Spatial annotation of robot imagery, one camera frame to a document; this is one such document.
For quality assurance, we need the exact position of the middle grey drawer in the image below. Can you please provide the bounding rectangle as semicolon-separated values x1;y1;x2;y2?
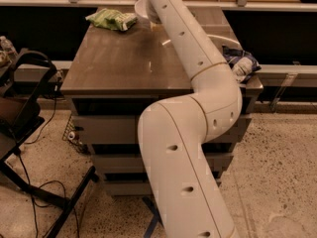
92;153;233;181

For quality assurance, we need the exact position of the wire mesh basket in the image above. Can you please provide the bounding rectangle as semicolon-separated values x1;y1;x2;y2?
62;116;89;155

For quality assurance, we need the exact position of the white bowl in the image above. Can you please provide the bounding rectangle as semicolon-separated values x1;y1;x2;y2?
134;0;148;19

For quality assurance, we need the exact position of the green jalapeno chip bag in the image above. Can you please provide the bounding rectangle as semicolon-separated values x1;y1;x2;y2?
85;8;138;32

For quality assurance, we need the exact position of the top grey drawer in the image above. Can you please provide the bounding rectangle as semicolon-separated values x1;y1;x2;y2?
72;114;252;144

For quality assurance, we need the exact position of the clear plastic bottle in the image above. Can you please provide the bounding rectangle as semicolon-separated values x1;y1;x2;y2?
0;36;18;60

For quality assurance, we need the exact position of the blue tape cross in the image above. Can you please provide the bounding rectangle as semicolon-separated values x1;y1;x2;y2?
142;197;162;238

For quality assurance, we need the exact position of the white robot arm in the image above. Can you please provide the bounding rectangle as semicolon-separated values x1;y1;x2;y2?
138;0;242;238

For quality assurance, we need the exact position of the black metal stand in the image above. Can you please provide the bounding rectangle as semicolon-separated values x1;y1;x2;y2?
0;49;98;238

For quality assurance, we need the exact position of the grey drawer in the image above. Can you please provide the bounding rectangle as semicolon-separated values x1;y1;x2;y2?
92;153;233;181
72;114;252;144
103;177;222;197

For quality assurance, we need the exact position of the black floor cable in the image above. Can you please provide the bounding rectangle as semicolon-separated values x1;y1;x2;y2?
14;92;81;238

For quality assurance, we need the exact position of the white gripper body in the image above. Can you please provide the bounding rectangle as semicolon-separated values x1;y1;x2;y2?
146;0;161;24

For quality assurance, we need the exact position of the blue white chip bag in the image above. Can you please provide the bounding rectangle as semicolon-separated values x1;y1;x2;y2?
222;46;261;83

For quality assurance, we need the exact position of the bottom grey drawer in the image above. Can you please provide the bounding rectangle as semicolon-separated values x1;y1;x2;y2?
103;177;222;197

